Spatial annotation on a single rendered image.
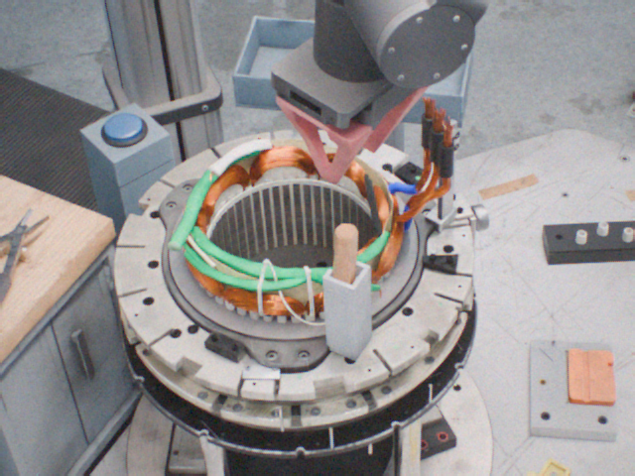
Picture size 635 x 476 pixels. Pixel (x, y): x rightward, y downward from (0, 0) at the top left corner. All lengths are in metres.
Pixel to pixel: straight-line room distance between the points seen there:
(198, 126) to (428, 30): 0.90
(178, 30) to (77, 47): 1.74
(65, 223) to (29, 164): 1.69
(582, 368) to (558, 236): 0.20
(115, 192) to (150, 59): 0.22
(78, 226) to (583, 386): 0.57
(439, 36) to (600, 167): 0.98
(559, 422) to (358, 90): 0.65
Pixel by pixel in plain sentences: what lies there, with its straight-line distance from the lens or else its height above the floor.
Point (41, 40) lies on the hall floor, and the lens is 3.26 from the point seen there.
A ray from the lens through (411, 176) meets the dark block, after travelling 1.16.
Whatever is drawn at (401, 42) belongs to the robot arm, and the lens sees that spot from 0.68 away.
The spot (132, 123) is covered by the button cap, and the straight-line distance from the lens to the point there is 1.32.
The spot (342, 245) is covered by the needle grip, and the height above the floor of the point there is 1.22.
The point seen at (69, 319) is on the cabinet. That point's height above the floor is 0.99.
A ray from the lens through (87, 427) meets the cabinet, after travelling 1.33.
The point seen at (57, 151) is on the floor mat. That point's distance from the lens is 2.90.
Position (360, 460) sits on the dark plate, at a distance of 1.33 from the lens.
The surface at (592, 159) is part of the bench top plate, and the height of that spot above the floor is 0.78.
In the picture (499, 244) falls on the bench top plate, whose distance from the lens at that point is 1.54.
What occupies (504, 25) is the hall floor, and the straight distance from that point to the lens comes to 3.19.
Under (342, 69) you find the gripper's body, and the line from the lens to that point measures 0.78.
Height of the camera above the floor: 1.89
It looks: 46 degrees down
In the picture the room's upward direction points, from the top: 4 degrees counter-clockwise
